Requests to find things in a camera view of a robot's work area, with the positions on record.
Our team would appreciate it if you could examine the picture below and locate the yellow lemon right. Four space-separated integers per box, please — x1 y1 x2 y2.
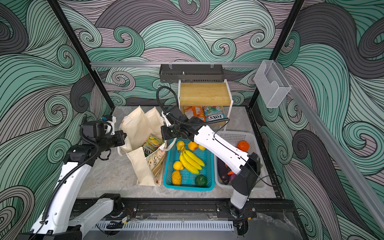
198 145 206 151

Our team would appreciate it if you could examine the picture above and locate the teal plastic basket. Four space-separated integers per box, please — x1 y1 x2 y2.
164 138 215 192

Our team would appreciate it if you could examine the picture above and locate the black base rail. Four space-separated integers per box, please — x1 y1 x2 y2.
102 198 296 220

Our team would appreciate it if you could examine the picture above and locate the purple eggplant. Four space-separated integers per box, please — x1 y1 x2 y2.
217 159 230 185

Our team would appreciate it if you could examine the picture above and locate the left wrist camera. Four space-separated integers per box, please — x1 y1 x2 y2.
102 115 117 135

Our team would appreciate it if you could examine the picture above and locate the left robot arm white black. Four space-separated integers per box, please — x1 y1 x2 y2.
17 115 127 240

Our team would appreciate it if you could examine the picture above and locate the yellow green Fox's candy bag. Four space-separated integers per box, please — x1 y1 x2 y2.
142 135 164 157

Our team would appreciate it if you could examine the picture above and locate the yellow orange fruit top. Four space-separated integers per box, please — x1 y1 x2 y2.
188 142 199 151

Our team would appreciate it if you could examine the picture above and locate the aluminium wall rail right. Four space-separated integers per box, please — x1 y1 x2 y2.
275 62 384 230

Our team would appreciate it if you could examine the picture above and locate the white plastic basket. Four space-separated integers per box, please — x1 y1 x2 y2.
218 131 271 192

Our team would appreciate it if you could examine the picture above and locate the clear acrylic wall holder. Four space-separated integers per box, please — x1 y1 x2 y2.
254 60 292 109

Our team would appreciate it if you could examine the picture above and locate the orange fruit in white basket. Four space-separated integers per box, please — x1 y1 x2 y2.
237 141 250 152

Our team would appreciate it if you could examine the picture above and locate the yellow textured pineapple fruit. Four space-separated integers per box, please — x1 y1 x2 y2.
172 170 182 186

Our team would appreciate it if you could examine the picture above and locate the orange snack bag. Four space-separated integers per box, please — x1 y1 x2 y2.
184 106 206 122

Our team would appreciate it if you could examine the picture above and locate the aluminium wall rail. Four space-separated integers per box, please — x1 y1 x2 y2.
90 61 261 69
275 62 384 230

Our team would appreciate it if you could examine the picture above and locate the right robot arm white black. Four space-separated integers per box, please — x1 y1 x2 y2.
156 86 261 218

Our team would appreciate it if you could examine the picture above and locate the yellow banana bunch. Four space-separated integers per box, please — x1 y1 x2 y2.
179 149 205 175

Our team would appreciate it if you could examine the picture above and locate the yellow lemon on bananas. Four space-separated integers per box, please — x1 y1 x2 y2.
173 161 184 171

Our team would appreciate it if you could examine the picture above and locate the teal Fox's candy bag lower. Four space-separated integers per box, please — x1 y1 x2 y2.
203 106 226 124

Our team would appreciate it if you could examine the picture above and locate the white slotted cable duct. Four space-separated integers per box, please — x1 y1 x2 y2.
114 220 235 232

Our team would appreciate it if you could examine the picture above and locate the green avocado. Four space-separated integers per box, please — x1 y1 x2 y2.
195 175 208 188

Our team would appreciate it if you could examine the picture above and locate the white wooden two-tier shelf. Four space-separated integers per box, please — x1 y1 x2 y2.
178 80 234 117

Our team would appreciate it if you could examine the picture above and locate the aluminium wall rail back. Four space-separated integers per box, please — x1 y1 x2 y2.
90 61 261 69

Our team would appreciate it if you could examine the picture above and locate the yellow lemon left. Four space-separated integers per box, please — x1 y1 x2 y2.
176 141 185 151

